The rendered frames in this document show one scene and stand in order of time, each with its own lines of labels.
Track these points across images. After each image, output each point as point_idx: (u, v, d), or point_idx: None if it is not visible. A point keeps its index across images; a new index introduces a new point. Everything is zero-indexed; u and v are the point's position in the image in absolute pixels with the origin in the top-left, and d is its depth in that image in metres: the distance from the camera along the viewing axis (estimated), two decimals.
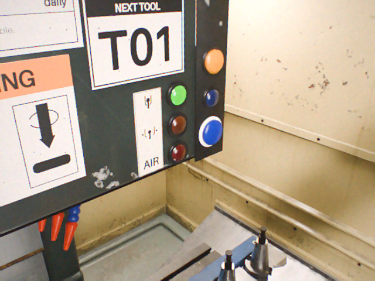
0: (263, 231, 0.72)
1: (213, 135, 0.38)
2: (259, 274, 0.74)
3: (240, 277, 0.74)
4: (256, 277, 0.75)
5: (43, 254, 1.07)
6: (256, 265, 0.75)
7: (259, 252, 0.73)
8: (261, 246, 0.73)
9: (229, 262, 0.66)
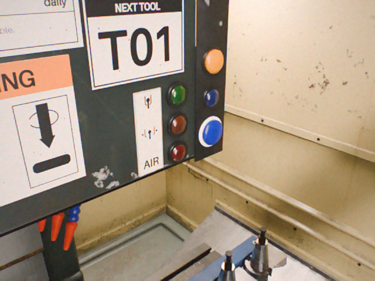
0: (263, 232, 0.72)
1: (213, 135, 0.38)
2: (259, 274, 0.74)
3: (240, 277, 0.74)
4: (256, 278, 0.75)
5: (43, 254, 1.07)
6: (256, 266, 0.75)
7: (259, 252, 0.74)
8: (261, 246, 0.73)
9: (229, 263, 0.66)
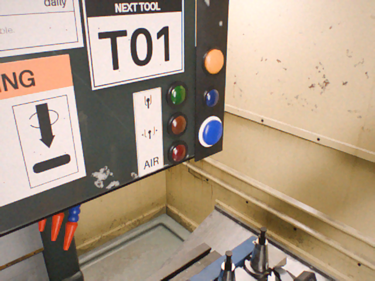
0: (263, 232, 0.72)
1: (213, 135, 0.38)
2: (259, 274, 0.74)
3: (240, 277, 0.74)
4: (256, 278, 0.75)
5: (43, 254, 1.07)
6: (256, 266, 0.75)
7: (259, 252, 0.74)
8: (261, 246, 0.73)
9: (229, 263, 0.66)
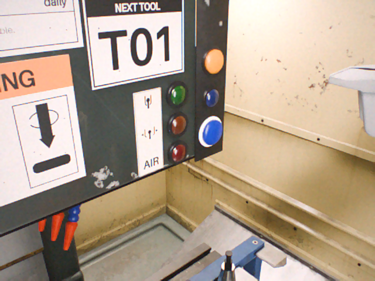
0: None
1: (213, 135, 0.38)
2: None
3: (240, 277, 0.74)
4: None
5: (43, 254, 1.07)
6: None
7: None
8: None
9: (229, 263, 0.66)
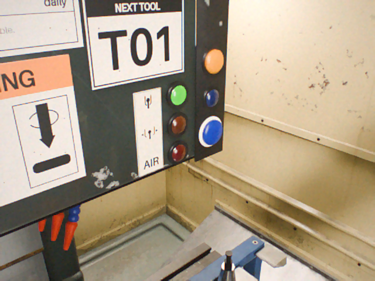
0: None
1: (213, 135, 0.38)
2: None
3: (240, 277, 0.74)
4: None
5: (43, 254, 1.07)
6: None
7: None
8: None
9: (229, 263, 0.66)
